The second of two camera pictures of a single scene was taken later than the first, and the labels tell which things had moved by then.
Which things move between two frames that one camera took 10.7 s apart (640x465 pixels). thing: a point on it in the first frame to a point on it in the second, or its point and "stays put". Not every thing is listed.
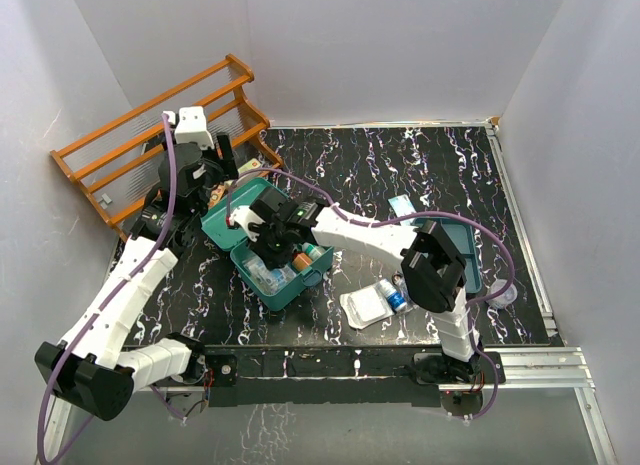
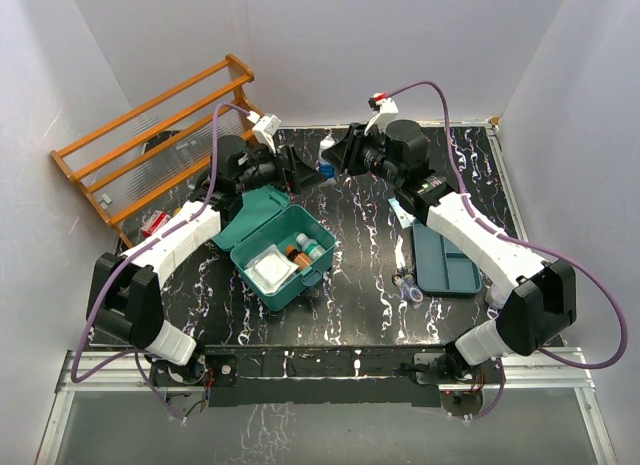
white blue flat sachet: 402,206 stays put
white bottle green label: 312,251 stays put
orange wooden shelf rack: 117,164 stays put
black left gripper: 222,151 to 291,171
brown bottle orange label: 301,260 stays put
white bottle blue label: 395,297 to 326,168
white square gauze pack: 365,307 to 271,269
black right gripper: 273,261 to 344,156
